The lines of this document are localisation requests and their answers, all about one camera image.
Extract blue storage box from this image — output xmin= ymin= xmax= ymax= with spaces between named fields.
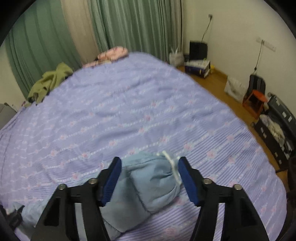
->
xmin=184 ymin=60 xmax=211 ymax=78

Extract beige sheer curtain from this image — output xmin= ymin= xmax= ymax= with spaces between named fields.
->
xmin=61 ymin=0 xmax=99 ymax=64

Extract green curtain panel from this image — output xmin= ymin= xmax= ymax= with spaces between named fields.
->
xmin=4 ymin=1 xmax=82 ymax=97
xmin=88 ymin=1 xmax=183 ymax=62

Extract white plastic bag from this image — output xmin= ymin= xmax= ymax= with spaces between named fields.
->
xmin=169 ymin=47 xmax=185 ymax=67

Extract black wall cable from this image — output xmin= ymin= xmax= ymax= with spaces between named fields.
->
xmin=200 ymin=14 xmax=213 ymax=43

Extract light blue padded pants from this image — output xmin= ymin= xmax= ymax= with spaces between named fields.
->
xmin=11 ymin=151 xmax=183 ymax=240

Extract white paper bag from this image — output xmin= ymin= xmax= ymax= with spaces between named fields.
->
xmin=224 ymin=76 xmax=247 ymax=103

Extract green curtain left panel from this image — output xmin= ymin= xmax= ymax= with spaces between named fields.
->
xmin=4 ymin=1 xmax=82 ymax=97

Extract green curtain right panel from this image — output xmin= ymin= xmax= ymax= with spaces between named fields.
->
xmin=88 ymin=1 xmax=183 ymax=62

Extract olive green garment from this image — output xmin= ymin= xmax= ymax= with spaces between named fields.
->
xmin=27 ymin=62 xmax=74 ymax=104

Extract black speaker box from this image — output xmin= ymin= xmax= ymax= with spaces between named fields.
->
xmin=189 ymin=41 xmax=208 ymax=61

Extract black open suitcase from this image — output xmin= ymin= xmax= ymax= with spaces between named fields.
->
xmin=251 ymin=92 xmax=295 ymax=172

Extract purple floral bed sheet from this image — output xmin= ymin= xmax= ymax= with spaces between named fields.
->
xmin=1 ymin=53 xmax=287 ymax=240

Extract grey padded headboard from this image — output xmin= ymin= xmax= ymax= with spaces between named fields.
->
xmin=0 ymin=103 xmax=16 ymax=129

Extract black backpack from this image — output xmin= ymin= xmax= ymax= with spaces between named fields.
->
xmin=247 ymin=74 xmax=266 ymax=95

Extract pink floral garment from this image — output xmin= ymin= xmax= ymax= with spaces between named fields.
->
xmin=83 ymin=46 xmax=128 ymax=68

